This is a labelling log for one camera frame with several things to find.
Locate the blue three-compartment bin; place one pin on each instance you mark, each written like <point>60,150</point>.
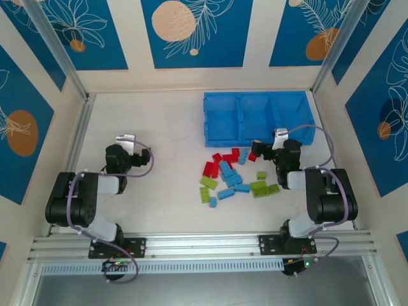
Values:
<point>223,121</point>

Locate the aluminium corner post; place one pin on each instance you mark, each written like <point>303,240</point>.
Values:
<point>57,48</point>
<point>340,44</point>

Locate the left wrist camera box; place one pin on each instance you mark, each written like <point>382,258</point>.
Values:
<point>125,141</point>

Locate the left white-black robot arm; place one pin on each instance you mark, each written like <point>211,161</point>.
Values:
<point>70,197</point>

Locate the aluminium front rail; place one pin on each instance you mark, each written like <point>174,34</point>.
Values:
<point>204,245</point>

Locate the blue floral wall panel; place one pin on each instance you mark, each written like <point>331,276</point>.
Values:
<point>19,165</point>
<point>105,41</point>
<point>287,41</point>
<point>366,38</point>
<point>223,38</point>
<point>366,143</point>

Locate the aluminium side rail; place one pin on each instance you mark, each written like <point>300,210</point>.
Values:
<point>81,134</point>

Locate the small green lego brick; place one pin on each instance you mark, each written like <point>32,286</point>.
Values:
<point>261,175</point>
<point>274,189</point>

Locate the grey metal front panel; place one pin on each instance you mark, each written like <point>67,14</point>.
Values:
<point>204,290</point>

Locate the long red lego brick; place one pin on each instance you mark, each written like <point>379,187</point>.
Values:
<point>229,158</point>

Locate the black controller board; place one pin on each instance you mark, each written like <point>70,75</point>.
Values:
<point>299,265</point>
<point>114,265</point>

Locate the small red lego brick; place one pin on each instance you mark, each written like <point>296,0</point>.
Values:
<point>217,157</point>
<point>235,151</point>

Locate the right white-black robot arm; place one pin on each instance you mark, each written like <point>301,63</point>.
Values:
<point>331,204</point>

